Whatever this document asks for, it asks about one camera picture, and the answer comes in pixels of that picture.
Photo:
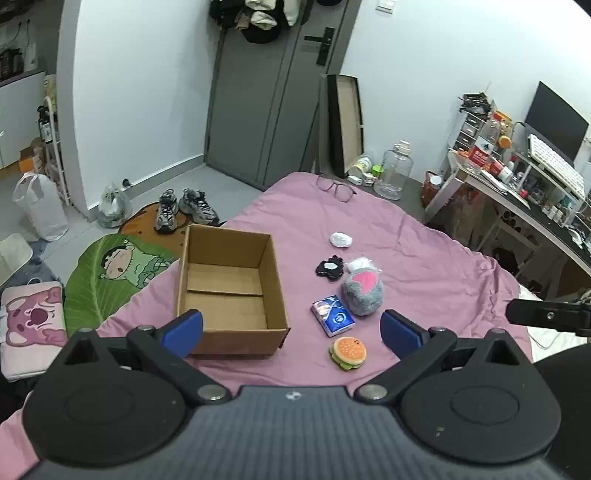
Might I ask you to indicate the grey door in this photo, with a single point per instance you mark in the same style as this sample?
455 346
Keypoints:
258 101

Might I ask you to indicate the black desk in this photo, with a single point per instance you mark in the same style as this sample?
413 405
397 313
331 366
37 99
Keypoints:
531 203

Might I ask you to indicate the small green cup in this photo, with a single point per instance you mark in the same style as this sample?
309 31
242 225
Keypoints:
377 171

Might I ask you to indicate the white crumpled ball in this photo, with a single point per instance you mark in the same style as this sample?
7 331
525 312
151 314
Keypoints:
341 239

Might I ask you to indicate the white kitchen cabinet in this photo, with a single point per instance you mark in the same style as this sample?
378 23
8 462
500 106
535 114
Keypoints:
18 110

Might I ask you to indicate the pink bear cushion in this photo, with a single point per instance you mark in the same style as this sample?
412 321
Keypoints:
32 323

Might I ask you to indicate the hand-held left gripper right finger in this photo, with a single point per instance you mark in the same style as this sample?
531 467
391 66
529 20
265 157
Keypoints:
399 334

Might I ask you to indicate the clear plastic bag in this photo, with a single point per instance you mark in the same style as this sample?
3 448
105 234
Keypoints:
113 207

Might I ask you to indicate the small orange cardboard box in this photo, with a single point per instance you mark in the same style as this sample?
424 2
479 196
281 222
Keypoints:
31 157

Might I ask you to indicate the white floor tray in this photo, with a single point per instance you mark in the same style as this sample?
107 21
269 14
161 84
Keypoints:
14 258

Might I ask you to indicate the orange fruit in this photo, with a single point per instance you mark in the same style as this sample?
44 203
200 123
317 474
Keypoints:
505 141

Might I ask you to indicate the grey sneaker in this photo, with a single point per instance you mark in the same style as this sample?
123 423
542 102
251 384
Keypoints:
166 210
198 205

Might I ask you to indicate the clear water jug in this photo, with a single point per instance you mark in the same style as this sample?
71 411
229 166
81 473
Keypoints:
392 173

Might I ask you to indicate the black monitor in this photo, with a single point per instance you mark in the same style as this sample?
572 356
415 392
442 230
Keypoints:
556 122

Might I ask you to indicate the black spray bottle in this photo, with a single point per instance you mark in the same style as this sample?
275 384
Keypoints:
44 124

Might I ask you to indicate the blue tissue pack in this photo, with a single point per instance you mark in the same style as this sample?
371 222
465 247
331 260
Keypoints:
331 317

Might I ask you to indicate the red label water bottle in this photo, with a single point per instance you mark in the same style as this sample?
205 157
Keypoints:
485 143

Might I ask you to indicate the black white small toy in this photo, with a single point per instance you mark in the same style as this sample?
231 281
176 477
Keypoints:
330 269

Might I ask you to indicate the desktop drawer organiser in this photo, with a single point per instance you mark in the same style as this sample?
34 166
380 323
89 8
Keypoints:
472 124

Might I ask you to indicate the pink bed sheet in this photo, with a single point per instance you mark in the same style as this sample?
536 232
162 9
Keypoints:
415 258

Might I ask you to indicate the black door lock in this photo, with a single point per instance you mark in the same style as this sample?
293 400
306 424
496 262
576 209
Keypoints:
324 46

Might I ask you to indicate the white keyboard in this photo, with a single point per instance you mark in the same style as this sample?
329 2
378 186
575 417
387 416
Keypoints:
554 161

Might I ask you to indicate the hamburger toy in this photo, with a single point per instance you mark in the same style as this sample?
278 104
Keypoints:
347 352

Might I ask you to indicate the grey plush toy pink ear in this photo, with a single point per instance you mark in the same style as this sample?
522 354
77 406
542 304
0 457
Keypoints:
362 293

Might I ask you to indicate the white metal rack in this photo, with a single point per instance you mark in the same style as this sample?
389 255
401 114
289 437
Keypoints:
55 152

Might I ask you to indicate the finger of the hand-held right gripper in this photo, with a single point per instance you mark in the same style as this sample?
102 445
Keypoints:
547 316

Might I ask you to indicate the green leaf cartoon rug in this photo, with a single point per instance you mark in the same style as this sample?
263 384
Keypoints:
101 277

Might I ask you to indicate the brown cardboard box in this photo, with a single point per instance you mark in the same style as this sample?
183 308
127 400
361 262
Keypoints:
231 295

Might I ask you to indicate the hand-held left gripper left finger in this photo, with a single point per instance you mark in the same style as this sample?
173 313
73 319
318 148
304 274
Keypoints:
184 330

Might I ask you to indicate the white plastic bag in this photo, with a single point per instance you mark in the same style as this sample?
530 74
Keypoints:
39 207

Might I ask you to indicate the hanging clothes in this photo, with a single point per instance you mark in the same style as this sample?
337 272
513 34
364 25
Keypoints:
258 18

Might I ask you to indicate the brown floor mat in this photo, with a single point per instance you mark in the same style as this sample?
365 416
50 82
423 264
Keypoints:
138 221

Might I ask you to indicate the purple frame glasses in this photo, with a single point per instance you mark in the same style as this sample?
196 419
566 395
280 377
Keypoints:
336 188

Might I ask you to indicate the white can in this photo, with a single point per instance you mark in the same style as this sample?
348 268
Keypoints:
361 166

